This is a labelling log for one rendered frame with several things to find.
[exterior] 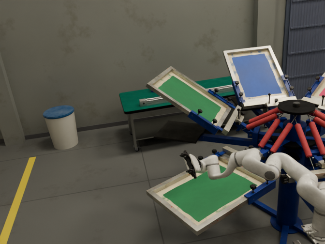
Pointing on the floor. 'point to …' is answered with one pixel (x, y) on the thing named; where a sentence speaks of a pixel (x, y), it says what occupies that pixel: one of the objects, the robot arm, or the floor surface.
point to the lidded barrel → (62, 126)
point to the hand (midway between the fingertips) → (185, 162)
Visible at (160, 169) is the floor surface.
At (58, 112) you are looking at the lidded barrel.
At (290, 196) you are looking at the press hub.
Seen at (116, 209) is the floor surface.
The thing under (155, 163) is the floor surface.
